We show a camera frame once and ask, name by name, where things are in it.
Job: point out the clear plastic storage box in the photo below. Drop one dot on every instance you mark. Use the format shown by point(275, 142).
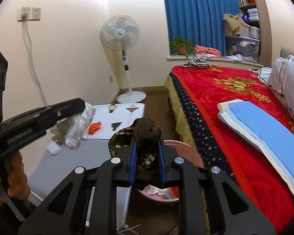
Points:
point(245, 47)

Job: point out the white tissue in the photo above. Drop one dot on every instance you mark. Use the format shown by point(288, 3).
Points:
point(76, 132)

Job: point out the beige coat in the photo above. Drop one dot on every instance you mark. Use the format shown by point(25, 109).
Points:
point(235, 24)

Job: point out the person's left hand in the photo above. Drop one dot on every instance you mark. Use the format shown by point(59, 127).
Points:
point(17, 176)

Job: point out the blue striped cloth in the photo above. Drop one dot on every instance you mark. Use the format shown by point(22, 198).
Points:
point(264, 74)

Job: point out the cream foam pad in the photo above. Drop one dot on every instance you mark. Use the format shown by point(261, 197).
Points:
point(225, 105)

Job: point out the orange plastic bag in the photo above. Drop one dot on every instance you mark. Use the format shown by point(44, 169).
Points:
point(95, 127)

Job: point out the black white striped cloth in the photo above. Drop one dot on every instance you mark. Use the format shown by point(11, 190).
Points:
point(197, 62)

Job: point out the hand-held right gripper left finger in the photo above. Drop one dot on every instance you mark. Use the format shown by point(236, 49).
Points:
point(133, 161)

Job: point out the black patterned sock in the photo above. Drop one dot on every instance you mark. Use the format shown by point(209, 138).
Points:
point(144, 132)

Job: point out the white lidded container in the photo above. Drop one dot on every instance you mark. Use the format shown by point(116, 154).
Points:
point(254, 32)

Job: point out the white wall socket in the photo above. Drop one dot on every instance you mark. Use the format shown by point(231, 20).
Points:
point(36, 13)
point(24, 13)

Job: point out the grey headboard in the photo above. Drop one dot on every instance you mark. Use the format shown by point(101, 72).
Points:
point(291, 52)

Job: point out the potted green plant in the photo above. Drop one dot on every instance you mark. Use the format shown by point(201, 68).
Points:
point(182, 49)

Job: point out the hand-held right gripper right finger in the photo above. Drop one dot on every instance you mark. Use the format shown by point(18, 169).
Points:
point(161, 161)

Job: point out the pink basin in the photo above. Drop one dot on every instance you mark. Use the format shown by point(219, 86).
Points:
point(183, 149)

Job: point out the grey foam mat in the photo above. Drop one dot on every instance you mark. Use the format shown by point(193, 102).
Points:
point(88, 151)

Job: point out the bookshelf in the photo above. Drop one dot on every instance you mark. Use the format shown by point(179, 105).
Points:
point(247, 1)

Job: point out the blue foam sheet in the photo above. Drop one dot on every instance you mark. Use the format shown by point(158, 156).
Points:
point(264, 127)

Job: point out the pink cloth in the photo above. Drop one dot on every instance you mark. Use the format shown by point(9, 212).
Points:
point(207, 51)

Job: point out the blue curtain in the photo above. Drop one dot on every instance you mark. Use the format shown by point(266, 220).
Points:
point(198, 17)

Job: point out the white printed mat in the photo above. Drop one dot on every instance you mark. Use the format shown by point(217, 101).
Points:
point(122, 113)

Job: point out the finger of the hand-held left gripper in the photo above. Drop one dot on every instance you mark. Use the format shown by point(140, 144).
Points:
point(66, 110)

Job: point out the white standing fan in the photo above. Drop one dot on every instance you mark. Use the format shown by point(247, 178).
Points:
point(120, 33)

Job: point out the white window sill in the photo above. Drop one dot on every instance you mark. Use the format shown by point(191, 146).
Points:
point(176, 58)

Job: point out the red gold bed blanket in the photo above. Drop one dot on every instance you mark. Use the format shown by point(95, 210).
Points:
point(210, 90)

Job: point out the folded blue and white blankets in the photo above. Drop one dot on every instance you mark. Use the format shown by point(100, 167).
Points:
point(229, 121)

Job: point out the light blue pillow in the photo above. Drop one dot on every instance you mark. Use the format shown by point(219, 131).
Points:
point(278, 73)

